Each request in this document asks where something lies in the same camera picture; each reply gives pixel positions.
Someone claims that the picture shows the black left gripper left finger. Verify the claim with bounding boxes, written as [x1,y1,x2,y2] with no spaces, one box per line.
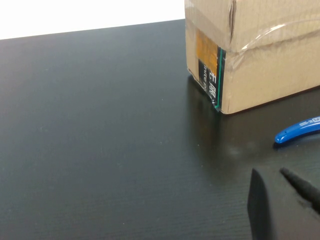
[247,167,318,240]

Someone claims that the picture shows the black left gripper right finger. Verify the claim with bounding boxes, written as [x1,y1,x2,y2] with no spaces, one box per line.
[279,166,320,217]

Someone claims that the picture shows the blue handled cutting pliers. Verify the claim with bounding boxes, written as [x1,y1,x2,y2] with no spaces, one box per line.
[274,116,320,144]

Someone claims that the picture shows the brown cardboard box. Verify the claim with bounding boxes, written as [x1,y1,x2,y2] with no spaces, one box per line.
[184,0,320,116]

